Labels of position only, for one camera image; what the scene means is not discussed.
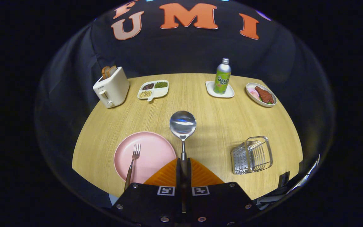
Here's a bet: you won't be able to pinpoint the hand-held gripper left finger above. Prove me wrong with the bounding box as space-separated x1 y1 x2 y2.
111 158 183 226

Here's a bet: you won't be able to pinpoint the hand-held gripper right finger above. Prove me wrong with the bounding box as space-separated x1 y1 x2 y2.
186 158 259 226

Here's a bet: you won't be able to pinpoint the metal fork with dark handle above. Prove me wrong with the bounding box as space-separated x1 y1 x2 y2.
124 143 141 190

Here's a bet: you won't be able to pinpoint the metal spoon with dark handle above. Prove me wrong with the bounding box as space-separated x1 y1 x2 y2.
169 110 197 215

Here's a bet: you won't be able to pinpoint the pink round plate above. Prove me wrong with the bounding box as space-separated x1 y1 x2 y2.
114 131 177 185

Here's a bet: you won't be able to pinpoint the white divided bean dish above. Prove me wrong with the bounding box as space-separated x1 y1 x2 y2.
137 80 169 102

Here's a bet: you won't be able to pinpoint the white square coaster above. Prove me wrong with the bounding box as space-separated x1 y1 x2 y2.
205 81 235 98

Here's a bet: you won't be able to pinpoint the white oval plate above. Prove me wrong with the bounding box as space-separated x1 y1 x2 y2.
245 83 277 108

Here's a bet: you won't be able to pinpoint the green soda bottle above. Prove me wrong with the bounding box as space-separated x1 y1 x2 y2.
213 58 232 95

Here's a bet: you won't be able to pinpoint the white toaster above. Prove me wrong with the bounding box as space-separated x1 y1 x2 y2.
93 67 130 109

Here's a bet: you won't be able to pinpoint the red fried meat piece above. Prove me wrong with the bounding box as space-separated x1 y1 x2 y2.
255 86 275 104

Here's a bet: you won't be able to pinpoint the brown toast slices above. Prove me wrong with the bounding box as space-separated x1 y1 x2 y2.
101 65 117 79

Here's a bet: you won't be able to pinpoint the metal wire cutlery rack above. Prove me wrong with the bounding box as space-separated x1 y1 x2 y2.
231 136 273 175

